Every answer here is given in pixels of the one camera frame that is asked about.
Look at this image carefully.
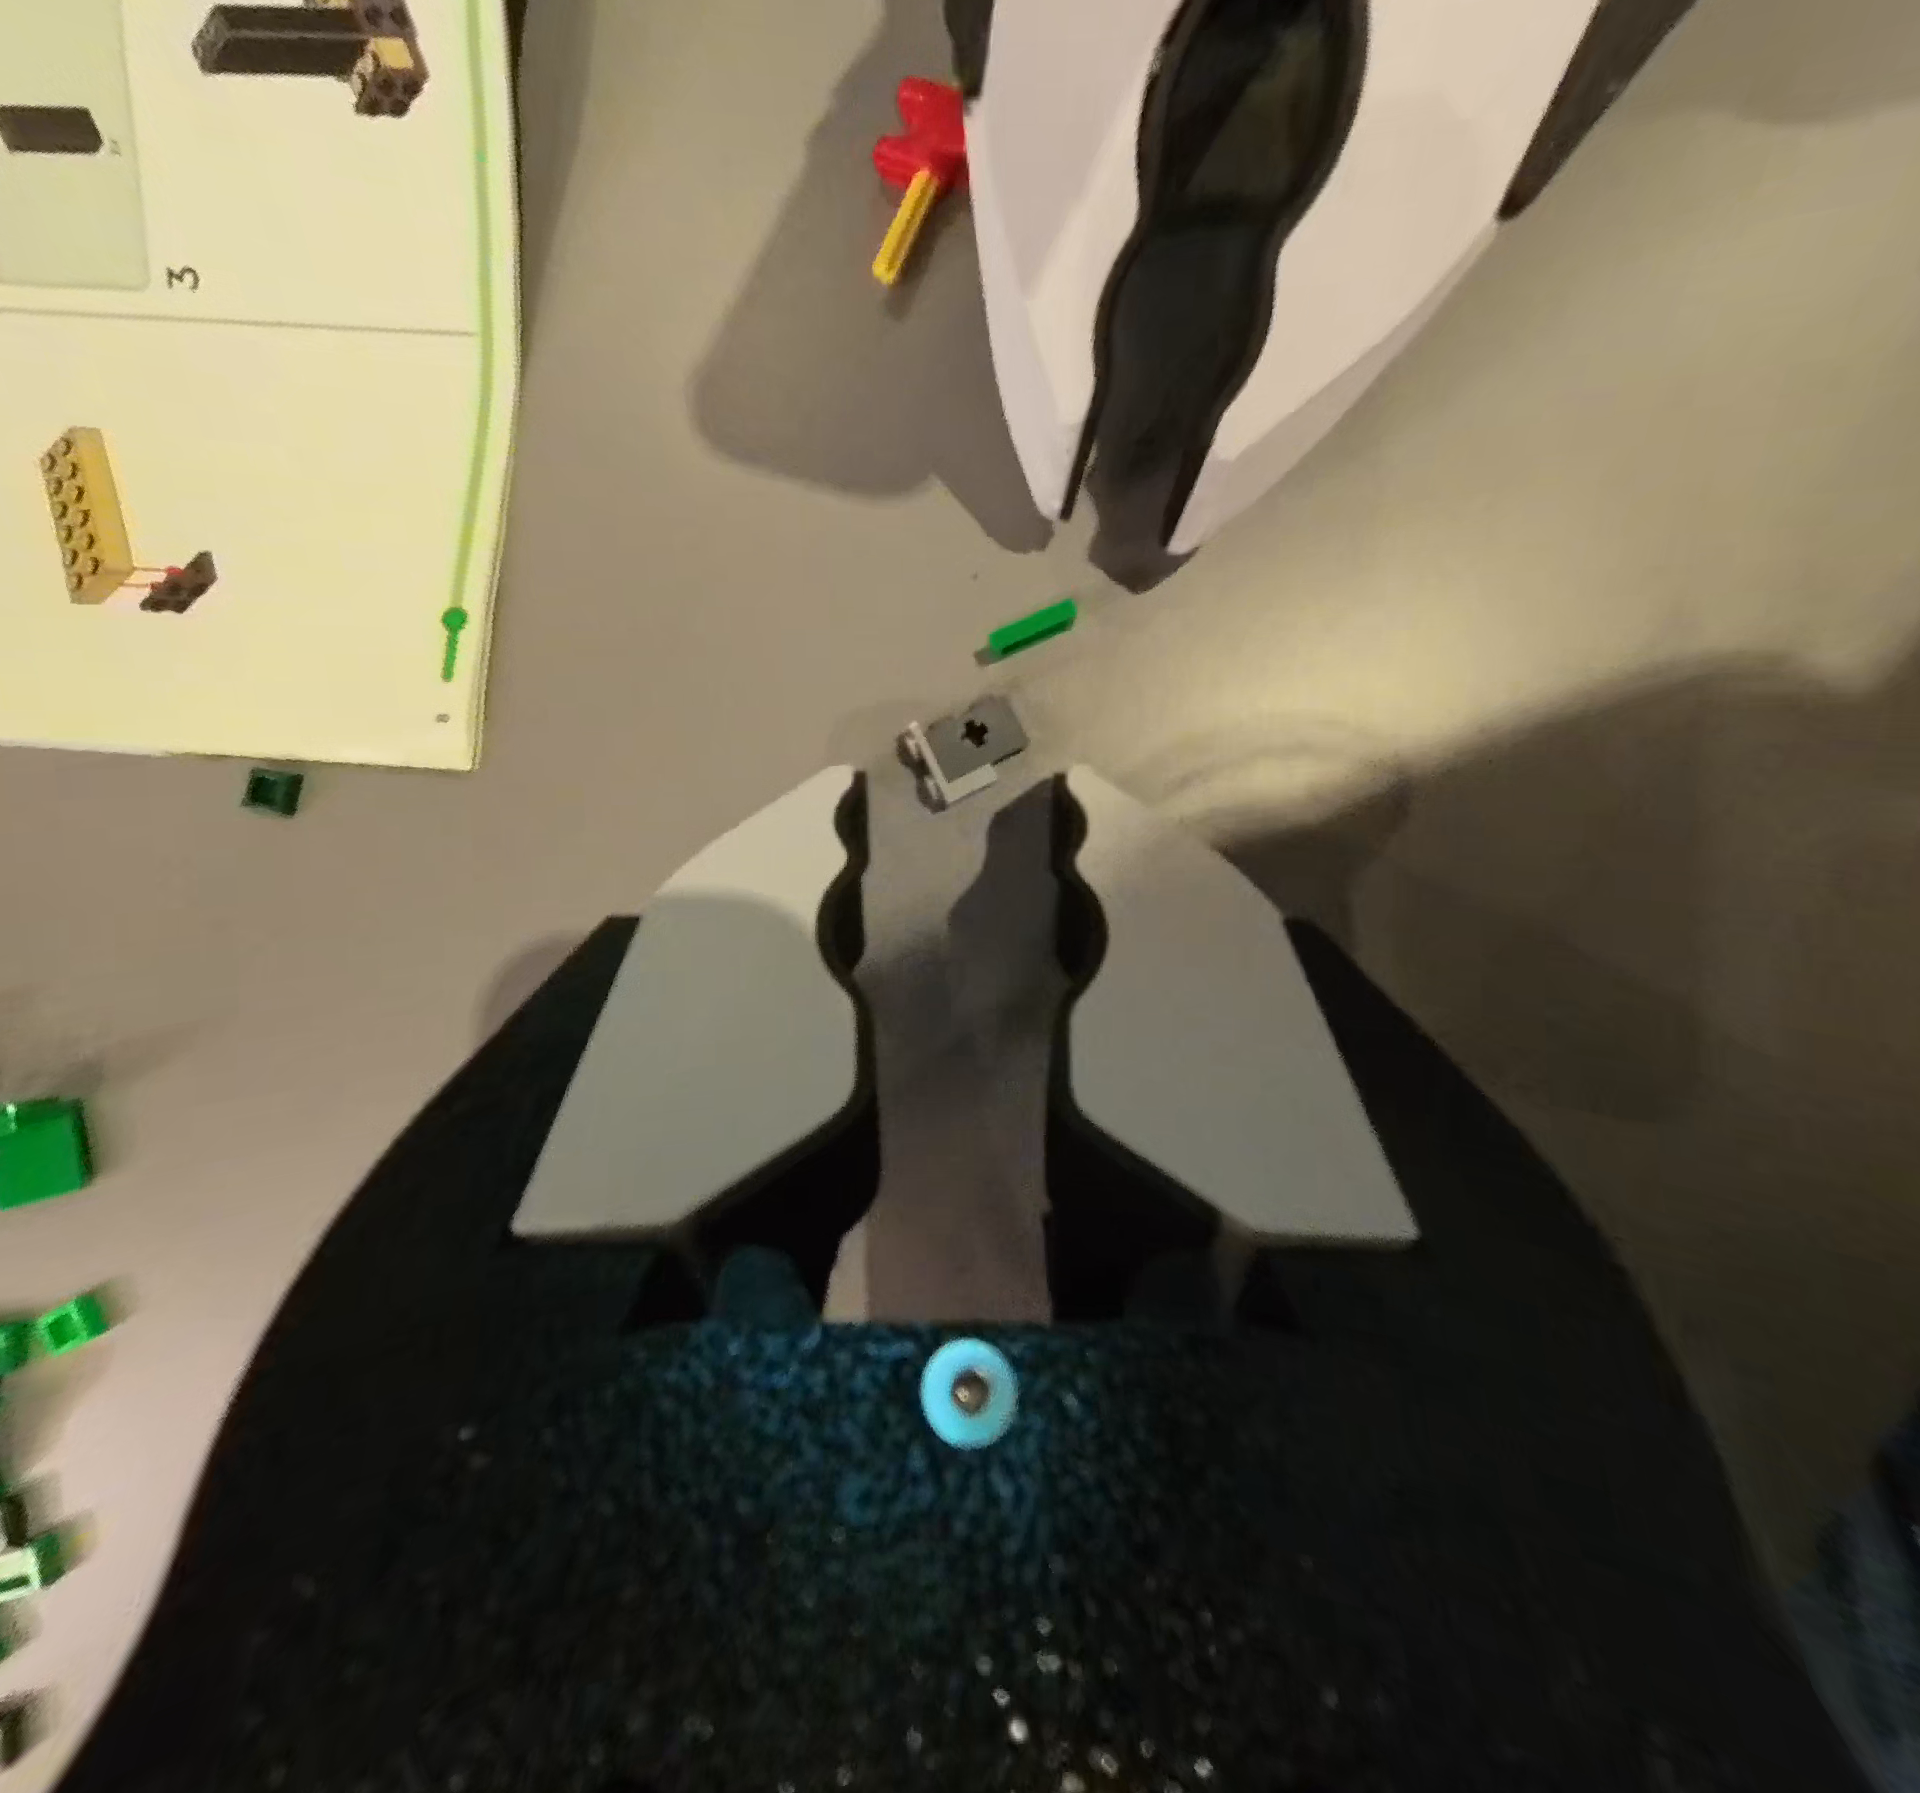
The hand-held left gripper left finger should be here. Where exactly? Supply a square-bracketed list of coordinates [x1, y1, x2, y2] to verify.
[509, 765, 887, 1278]

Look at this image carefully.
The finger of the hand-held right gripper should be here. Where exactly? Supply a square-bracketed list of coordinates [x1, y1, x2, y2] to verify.
[1087, 0, 1670, 593]
[959, 0, 1253, 527]

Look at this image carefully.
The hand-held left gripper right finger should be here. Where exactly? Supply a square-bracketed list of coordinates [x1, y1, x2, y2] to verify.
[1050, 769, 1421, 1255]

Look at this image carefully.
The grey brick with cross hole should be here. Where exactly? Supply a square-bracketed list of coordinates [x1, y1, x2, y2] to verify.
[896, 695, 1041, 816]

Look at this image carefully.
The bright green brick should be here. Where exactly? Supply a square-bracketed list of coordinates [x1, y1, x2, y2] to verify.
[973, 596, 1083, 666]

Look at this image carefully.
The red and yellow toy piece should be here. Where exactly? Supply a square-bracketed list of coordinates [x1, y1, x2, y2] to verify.
[871, 74, 975, 288]

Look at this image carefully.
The building instruction booklet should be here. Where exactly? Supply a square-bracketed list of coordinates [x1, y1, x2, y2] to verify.
[0, 0, 528, 775]

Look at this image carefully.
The person's blue jeans leg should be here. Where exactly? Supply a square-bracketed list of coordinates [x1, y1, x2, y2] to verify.
[1808, 1434, 1920, 1793]

